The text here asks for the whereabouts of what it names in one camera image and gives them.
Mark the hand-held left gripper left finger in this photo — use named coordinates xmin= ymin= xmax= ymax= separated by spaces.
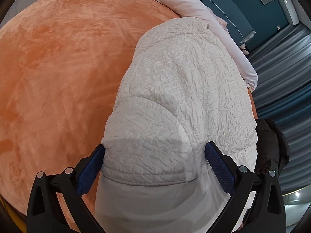
xmin=26 ymin=144 xmax=107 ymax=233

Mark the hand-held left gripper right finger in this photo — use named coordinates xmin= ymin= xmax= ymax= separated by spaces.
xmin=205 ymin=141 xmax=286 ymax=233

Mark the white quilted jacket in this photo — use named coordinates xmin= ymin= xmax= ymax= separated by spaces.
xmin=93 ymin=17 xmax=258 ymax=233

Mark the black garment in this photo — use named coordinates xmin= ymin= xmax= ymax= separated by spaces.
xmin=242 ymin=118 xmax=291 ymax=231

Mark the orange plush blanket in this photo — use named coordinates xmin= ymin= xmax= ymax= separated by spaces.
xmin=0 ymin=0 xmax=258 ymax=233

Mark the grey blue curtain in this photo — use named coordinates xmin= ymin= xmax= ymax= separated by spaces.
xmin=244 ymin=17 xmax=311 ymax=196

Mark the small plush toy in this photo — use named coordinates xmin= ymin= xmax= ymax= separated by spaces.
xmin=239 ymin=42 xmax=251 ymax=56

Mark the pale pink duvet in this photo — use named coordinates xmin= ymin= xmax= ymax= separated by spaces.
xmin=117 ymin=0 xmax=258 ymax=91

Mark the teal padded headboard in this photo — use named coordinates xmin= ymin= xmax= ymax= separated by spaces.
xmin=181 ymin=0 xmax=292 ymax=52

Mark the white standing appliance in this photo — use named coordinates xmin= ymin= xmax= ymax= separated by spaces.
xmin=269 ymin=0 xmax=301 ymax=26

